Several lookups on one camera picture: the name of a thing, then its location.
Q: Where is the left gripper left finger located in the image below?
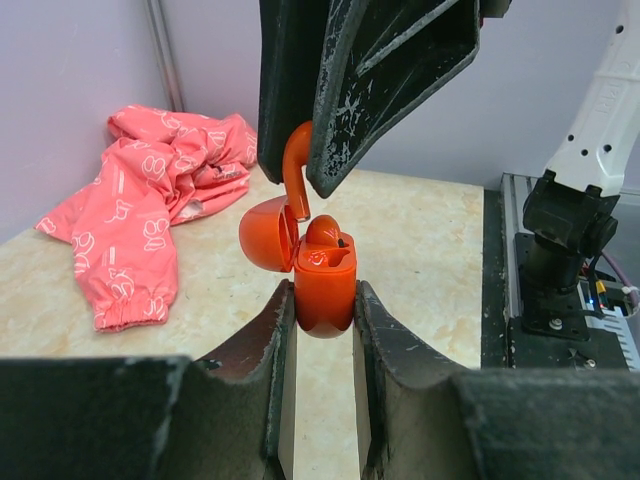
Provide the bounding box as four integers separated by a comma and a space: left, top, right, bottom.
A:
192, 278, 299, 480

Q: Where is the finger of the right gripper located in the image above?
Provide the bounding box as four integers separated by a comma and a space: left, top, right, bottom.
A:
257, 0, 330, 184
306, 0, 481, 198

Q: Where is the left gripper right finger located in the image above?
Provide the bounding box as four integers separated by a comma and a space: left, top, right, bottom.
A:
353, 281, 470, 479

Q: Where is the orange earbud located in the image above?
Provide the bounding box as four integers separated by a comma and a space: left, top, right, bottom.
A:
305, 214, 345, 248
282, 121, 312, 222

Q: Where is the orange charging case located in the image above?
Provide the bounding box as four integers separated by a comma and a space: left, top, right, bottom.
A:
239, 196, 357, 339

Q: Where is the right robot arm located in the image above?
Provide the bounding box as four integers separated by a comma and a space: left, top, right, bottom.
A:
257, 1, 639, 289

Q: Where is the pink patterned cloth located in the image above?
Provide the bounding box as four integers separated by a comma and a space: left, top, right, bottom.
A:
35, 105, 257, 332

